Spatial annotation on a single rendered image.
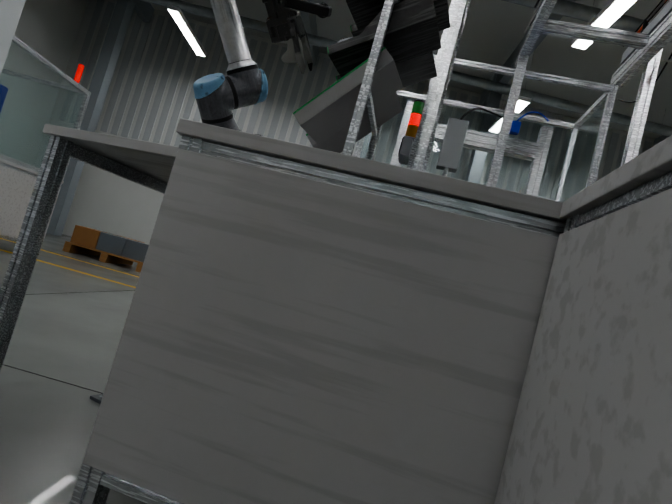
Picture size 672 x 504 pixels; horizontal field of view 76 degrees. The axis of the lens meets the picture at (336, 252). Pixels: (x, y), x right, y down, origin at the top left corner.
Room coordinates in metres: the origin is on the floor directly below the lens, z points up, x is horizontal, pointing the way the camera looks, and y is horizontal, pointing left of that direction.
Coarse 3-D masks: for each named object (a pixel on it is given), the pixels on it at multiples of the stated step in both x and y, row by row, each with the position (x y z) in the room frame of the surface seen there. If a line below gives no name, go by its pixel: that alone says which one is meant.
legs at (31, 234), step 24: (48, 144) 1.33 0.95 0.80; (72, 144) 1.36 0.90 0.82; (48, 168) 1.32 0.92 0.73; (120, 168) 1.54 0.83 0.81; (48, 192) 1.33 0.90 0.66; (48, 216) 1.36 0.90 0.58; (24, 240) 1.32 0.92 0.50; (24, 264) 1.33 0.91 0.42; (24, 288) 1.35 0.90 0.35; (0, 312) 1.32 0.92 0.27; (0, 336) 1.33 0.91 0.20; (0, 360) 1.35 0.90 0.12
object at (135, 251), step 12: (84, 228) 6.29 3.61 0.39; (72, 240) 6.30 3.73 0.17; (84, 240) 6.29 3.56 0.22; (96, 240) 6.28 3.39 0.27; (108, 240) 6.28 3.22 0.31; (120, 240) 6.28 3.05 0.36; (132, 240) 6.30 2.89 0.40; (72, 252) 6.31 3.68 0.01; (84, 252) 6.60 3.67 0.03; (96, 252) 6.90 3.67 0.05; (108, 252) 6.28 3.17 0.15; (120, 252) 6.28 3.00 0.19; (132, 252) 6.27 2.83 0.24; (144, 252) 6.26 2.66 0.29
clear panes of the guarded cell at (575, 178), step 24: (480, 120) 2.77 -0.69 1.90; (528, 120) 2.72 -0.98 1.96; (600, 120) 2.24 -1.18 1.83; (384, 144) 2.87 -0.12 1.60; (552, 144) 2.68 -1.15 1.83; (576, 144) 2.56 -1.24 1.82; (432, 168) 2.81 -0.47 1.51; (480, 168) 2.75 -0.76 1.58; (504, 168) 2.73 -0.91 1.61; (528, 168) 2.70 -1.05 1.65; (552, 168) 2.68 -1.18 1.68; (576, 168) 2.45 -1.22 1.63; (552, 192) 2.67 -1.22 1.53; (576, 192) 2.35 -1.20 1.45
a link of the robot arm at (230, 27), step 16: (224, 0) 1.42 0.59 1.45; (224, 16) 1.44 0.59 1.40; (224, 32) 1.46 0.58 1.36; (240, 32) 1.47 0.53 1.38; (224, 48) 1.50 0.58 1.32; (240, 48) 1.49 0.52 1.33; (240, 64) 1.50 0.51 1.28; (256, 64) 1.54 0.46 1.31; (240, 80) 1.51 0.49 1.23; (256, 80) 1.53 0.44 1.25; (240, 96) 1.52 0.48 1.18; (256, 96) 1.56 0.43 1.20
